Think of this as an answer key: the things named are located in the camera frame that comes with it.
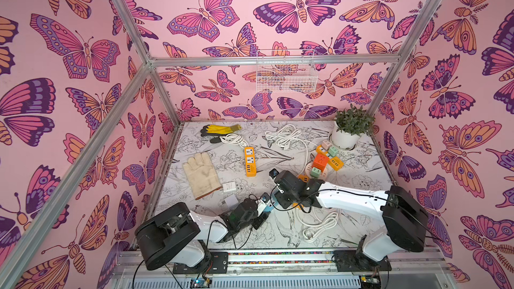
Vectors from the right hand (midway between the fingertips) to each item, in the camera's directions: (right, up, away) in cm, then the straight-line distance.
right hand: (276, 196), depth 84 cm
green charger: (+18, +9, +7) cm, 21 cm away
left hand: (-4, -6, +3) cm, 8 cm away
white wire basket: (+7, +57, +22) cm, 61 cm away
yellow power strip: (-12, +12, +16) cm, 23 cm away
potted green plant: (+35, +31, +8) cm, 48 cm away
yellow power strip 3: (+30, +12, +16) cm, 36 cm away
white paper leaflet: (-20, -3, +5) cm, 20 cm away
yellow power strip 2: (+14, +6, +10) cm, 18 cm away
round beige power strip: (+16, +9, +12) cm, 22 cm away
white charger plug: (-21, +2, +7) cm, 23 cm away
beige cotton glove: (-35, +7, +13) cm, 38 cm away
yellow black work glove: (-36, +29, +31) cm, 56 cm away
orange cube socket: (+21, +14, +8) cm, 26 cm away
